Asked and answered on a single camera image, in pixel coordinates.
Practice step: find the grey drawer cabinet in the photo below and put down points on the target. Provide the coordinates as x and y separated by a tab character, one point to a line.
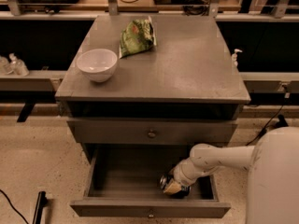
188	75

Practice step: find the closed grey top drawer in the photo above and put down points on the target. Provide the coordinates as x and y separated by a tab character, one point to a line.
151	131

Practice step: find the white ceramic bowl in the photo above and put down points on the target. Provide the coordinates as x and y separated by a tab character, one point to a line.
98	65

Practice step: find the blue pepsi can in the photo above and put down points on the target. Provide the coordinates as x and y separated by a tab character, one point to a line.
184	190

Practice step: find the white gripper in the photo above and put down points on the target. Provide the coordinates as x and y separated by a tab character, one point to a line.
181	174

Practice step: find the white pump bottle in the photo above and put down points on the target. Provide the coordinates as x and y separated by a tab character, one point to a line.
235	55

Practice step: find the clear plastic bottle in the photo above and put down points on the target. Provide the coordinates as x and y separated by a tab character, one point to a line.
5	66

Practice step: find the clear sanitizer bottle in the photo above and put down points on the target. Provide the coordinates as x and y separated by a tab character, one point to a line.
18	65

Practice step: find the green chip bag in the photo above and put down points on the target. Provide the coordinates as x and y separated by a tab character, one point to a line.
138	36

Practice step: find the black floor stand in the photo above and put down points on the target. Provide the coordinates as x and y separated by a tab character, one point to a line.
41	202

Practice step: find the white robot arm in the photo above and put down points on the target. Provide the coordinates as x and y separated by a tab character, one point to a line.
273	174

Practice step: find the open grey middle drawer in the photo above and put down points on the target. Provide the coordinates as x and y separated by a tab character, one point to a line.
124	181

